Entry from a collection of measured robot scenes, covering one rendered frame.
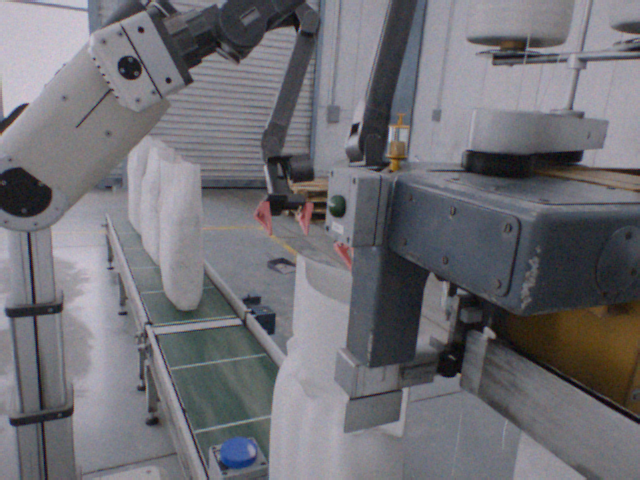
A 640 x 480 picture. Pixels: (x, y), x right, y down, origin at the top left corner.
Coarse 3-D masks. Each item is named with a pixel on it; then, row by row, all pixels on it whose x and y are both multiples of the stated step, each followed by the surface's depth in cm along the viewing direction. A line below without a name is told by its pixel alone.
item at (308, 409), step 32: (320, 288) 122; (320, 320) 102; (288, 352) 125; (320, 352) 103; (288, 384) 118; (320, 384) 105; (288, 416) 116; (320, 416) 104; (288, 448) 116; (320, 448) 104; (352, 448) 97; (384, 448) 98
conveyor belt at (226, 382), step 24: (168, 336) 226; (192, 336) 227; (216, 336) 229; (240, 336) 231; (168, 360) 206; (192, 360) 207; (216, 360) 208; (240, 360) 210; (264, 360) 211; (192, 384) 190; (216, 384) 191; (240, 384) 192; (264, 384) 194; (192, 408) 176; (216, 408) 177; (240, 408) 178; (264, 408) 179; (192, 432) 177; (216, 432) 164; (240, 432) 165; (264, 432) 166; (264, 456) 155
